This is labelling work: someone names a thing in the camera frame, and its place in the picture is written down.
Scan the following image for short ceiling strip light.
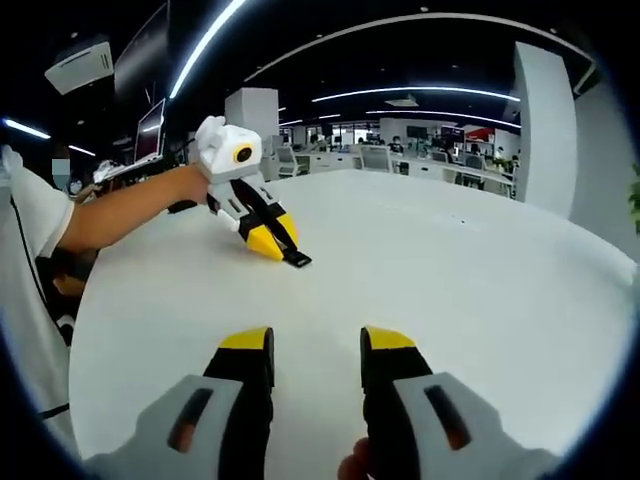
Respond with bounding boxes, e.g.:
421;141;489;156
1;118;52;141

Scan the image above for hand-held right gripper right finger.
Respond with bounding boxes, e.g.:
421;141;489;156
360;325;531;480

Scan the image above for person's white shirt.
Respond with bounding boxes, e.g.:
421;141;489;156
0;143;77;454

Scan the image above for curved ceiling strip light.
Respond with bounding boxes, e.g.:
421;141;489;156
168;0;247;100

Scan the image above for green potted plant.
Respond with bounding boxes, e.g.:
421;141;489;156
628;163;640;229

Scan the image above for white ceiling unit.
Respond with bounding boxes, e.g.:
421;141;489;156
43;41;116;97

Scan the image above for open silver laptop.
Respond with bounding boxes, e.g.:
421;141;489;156
133;97;168;164

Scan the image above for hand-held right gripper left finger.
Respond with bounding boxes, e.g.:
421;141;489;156
107;327;276;480

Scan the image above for person's right hand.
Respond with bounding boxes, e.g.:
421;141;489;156
337;437;374;480

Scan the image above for straight ceiling strip light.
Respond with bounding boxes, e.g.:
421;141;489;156
311;86;522;105
366;109;522;130

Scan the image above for row of white desks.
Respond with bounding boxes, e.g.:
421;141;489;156
272;149;516;201

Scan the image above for red wall poster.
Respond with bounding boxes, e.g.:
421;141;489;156
440;125;522;147

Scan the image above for black cable on shirt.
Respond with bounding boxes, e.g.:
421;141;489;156
8;193;54;321

